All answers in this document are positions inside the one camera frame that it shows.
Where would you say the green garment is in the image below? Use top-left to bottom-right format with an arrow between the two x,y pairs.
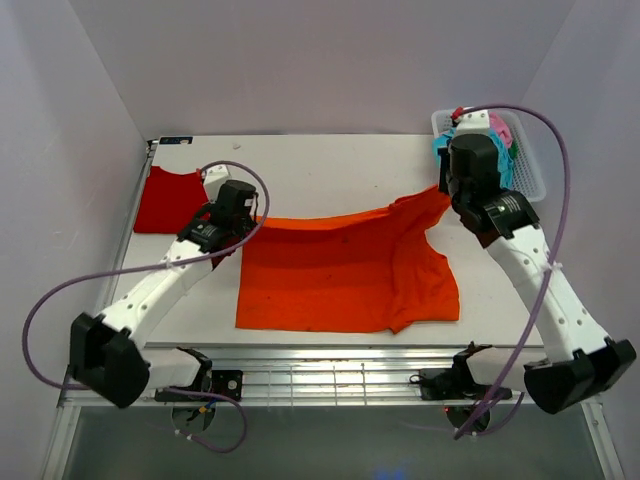
508,142 -> 519,160

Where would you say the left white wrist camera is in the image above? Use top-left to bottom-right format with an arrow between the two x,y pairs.
200,165 -> 231,202

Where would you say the folded red t shirt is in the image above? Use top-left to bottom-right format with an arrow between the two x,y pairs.
133,166 -> 208,235

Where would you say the orange t shirt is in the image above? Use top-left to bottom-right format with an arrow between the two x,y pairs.
235,187 -> 460,334

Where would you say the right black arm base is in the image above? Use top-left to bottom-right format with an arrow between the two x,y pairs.
409,342 -> 506,401

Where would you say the aluminium table frame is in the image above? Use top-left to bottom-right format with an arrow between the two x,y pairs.
39,139 -> 626,480

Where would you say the white plastic basket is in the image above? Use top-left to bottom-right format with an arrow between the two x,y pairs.
430,108 -> 548,203

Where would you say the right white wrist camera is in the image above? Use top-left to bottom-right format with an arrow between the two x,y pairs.
450,107 -> 490,137

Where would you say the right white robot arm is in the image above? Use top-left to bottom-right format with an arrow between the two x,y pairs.
438,131 -> 637,414

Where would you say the blue label sticker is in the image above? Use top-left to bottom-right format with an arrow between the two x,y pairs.
158,136 -> 193,145

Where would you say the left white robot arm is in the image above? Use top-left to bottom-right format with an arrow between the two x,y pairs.
70,180 -> 257,408

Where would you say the blue t shirt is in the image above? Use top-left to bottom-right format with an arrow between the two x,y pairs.
432,127 -> 514,189

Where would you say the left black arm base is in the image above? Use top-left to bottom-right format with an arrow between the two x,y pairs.
150,347 -> 243,403

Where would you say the pink t shirt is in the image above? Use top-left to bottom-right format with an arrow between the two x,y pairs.
489,111 -> 513,149

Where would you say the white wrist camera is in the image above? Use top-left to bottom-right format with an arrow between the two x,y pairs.
200,165 -> 231,202
450,107 -> 490,137

